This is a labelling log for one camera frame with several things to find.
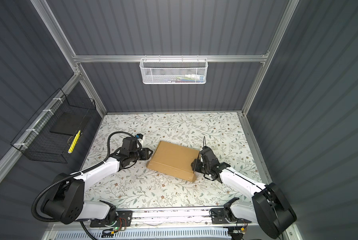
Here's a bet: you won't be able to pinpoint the brown cardboard box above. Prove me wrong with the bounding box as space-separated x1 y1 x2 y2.
146 141 200 182

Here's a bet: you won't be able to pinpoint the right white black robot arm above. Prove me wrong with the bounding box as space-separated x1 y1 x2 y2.
191 146 297 239

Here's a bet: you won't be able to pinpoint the aluminium mounting rail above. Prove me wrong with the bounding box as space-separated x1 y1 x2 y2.
46 205 294 232

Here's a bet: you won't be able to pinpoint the black wire basket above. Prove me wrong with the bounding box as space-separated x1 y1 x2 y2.
11 90 97 164

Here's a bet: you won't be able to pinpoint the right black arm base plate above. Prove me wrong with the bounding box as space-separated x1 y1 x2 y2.
209 208 252 225

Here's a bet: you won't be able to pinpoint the white wire mesh basket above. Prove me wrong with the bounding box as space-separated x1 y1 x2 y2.
139 58 209 85

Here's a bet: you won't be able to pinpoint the floral patterned table mat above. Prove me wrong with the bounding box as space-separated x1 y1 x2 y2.
83 112 261 209

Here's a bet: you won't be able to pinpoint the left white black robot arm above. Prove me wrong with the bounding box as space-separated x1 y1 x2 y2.
31 133 153 226

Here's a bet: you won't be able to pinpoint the black corrugated cable conduit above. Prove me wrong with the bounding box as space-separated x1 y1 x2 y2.
31 131 136 240

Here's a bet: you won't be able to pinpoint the yellow marker pen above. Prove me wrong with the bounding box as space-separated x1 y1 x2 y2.
67 130 81 154

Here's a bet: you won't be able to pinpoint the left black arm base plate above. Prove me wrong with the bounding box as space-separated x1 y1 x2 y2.
89 211 133 228

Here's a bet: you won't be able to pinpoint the pens in white basket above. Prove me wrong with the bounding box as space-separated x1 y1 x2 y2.
163 74 206 84

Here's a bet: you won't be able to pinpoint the black foam pad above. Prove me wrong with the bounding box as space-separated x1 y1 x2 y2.
50 113 90 136

